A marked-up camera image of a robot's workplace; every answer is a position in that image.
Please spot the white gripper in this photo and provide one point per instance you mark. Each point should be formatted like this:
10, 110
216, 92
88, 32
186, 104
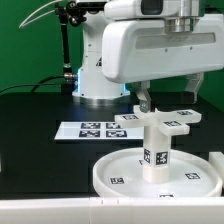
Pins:
134, 51

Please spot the white cross-shaped table base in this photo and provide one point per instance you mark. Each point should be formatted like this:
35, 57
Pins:
169, 123

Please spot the white round table top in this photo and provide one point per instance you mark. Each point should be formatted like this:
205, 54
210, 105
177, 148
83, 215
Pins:
120, 174

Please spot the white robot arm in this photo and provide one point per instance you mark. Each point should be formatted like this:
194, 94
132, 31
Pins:
178, 16

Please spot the white marker tag sheet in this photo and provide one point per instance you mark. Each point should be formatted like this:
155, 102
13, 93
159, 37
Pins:
96, 131

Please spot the white obstacle fence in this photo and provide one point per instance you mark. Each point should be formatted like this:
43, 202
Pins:
188, 203

